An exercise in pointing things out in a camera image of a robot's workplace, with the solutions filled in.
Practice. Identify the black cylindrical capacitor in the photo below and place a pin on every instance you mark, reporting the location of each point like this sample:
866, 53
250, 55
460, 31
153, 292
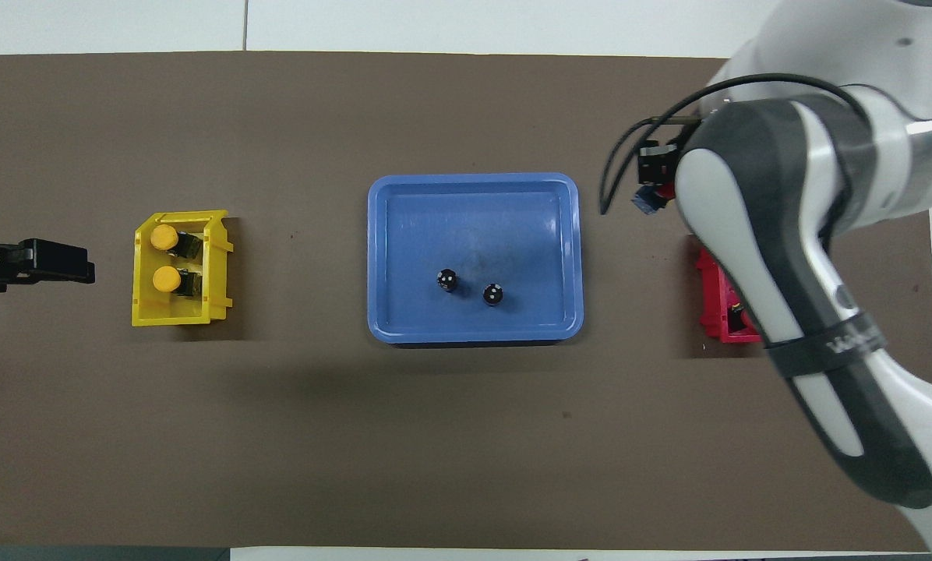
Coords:
493, 294
448, 279

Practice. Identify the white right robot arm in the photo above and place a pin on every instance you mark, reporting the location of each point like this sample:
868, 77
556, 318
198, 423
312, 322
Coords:
824, 234

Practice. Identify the blue plastic tray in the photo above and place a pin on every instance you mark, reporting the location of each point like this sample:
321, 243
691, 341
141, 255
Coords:
474, 234

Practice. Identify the yellow plastic bin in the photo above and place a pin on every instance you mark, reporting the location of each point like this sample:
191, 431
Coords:
146, 312

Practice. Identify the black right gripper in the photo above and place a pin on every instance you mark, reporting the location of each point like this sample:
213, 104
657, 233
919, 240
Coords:
659, 162

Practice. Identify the brown table mat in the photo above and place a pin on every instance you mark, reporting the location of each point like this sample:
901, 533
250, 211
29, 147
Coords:
279, 428

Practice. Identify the red plastic bin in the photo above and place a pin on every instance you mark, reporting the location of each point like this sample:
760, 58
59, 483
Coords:
715, 312

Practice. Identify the yellow push button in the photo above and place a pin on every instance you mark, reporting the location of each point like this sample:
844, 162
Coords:
167, 279
164, 237

